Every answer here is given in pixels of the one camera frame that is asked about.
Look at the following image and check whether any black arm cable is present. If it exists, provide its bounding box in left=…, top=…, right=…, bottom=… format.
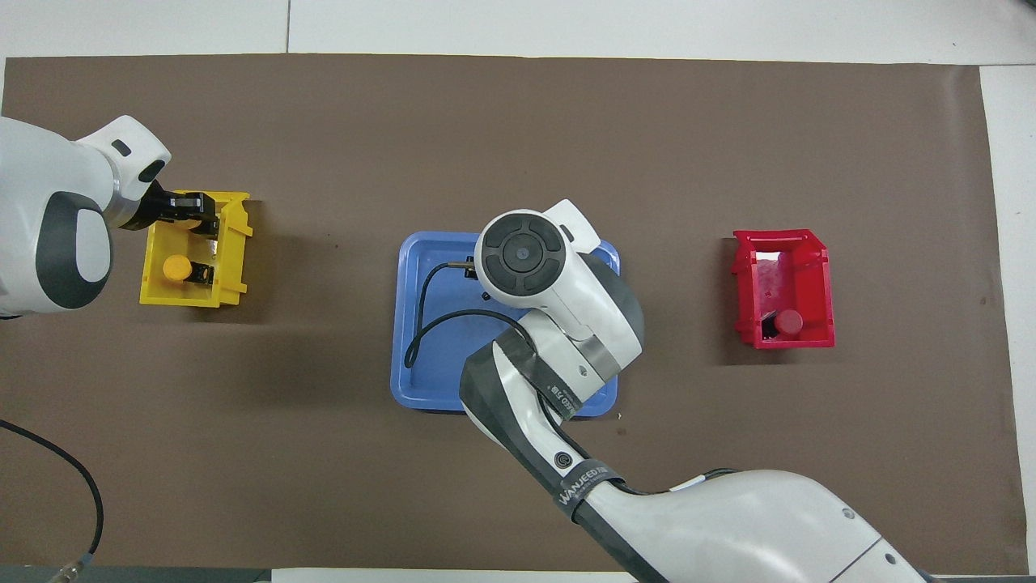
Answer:
left=405, top=257, right=539, bottom=370
left=0, top=419, right=104, bottom=583

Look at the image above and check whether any yellow plastic bin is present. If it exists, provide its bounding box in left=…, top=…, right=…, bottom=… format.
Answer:
left=139, top=190, right=254, bottom=309

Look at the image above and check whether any red push button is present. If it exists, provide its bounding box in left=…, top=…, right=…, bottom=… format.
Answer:
left=761, top=308, right=805, bottom=339

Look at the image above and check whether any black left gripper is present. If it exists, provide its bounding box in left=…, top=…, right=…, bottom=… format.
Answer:
left=126, top=181, right=222, bottom=239

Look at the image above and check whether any blue plastic tray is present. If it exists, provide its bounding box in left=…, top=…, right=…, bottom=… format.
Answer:
left=390, top=231, right=622, bottom=418

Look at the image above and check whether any red plastic bin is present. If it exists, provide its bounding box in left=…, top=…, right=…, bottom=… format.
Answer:
left=731, top=229, right=836, bottom=350

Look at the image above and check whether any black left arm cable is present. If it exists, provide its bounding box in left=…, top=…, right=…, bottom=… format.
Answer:
left=0, top=419, right=104, bottom=583

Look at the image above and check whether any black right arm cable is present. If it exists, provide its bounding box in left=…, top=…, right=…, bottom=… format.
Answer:
left=405, top=257, right=539, bottom=370

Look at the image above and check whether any brown paper table mat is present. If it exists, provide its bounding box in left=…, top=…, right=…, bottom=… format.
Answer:
left=0, top=53, right=1029, bottom=576

